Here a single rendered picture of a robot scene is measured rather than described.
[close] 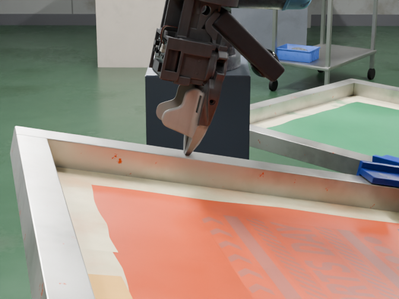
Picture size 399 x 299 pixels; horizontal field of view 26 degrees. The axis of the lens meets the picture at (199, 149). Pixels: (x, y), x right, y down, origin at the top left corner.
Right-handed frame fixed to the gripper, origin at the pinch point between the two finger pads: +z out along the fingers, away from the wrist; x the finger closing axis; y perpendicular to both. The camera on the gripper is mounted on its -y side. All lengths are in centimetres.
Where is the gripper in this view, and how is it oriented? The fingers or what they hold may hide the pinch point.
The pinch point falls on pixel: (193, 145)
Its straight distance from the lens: 112.4
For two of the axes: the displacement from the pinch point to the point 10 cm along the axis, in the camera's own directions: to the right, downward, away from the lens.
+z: -2.1, 9.5, 2.4
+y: -9.5, -1.4, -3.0
